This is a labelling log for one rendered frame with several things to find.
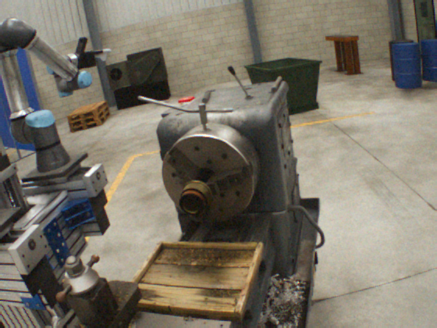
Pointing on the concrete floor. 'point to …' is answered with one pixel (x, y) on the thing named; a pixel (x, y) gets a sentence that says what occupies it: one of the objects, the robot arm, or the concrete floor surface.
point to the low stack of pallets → (88, 115)
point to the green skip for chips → (303, 96)
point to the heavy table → (346, 53)
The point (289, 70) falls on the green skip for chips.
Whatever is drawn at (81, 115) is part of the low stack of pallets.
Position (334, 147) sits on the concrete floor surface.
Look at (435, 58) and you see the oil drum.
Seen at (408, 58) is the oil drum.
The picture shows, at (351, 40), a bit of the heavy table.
